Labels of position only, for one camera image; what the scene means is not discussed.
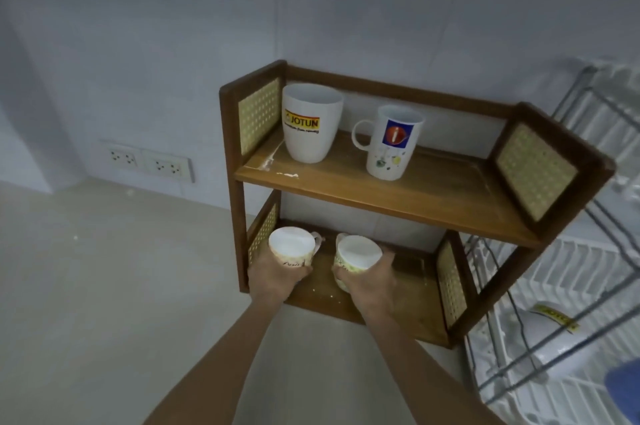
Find person's right hand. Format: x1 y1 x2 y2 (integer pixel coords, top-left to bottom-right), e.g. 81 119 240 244
332 250 399 323

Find person's left hand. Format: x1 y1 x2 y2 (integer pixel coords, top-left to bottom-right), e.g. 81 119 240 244
248 256 314 305

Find small white cup green print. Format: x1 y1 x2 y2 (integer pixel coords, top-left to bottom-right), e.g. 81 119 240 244
333 233 383 293

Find small white cup brown print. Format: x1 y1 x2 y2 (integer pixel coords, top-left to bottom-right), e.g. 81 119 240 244
268 226 323 274

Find person's left forearm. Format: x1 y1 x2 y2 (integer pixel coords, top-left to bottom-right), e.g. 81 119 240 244
143 296 297 425

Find person's right forearm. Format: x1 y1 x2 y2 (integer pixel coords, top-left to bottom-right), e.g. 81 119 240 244
354 309 507 425

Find wooden two-tier rattan shelf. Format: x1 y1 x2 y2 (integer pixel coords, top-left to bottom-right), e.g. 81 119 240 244
219 59 617 349

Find white mug blue label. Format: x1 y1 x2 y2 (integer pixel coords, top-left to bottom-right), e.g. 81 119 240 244
351 105 425 182

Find white cup yellow label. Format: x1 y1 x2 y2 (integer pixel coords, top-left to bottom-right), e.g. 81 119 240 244
509 302 597 386

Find white plastic drainer tray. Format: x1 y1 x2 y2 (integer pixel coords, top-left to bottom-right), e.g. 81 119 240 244
554 59 640 193
465 234 640 425

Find blue cloth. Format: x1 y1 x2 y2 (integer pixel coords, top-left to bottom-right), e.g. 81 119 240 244
604 358 640 425

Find large white handleless cup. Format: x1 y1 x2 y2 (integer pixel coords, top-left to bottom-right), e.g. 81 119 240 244
281 83 345 164

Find white wall power socket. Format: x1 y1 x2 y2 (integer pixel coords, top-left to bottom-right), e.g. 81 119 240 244
142 149 195 185
101 142 144 172

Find metal wire dish rack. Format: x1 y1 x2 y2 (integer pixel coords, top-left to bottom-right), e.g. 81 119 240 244
461 57 640 425

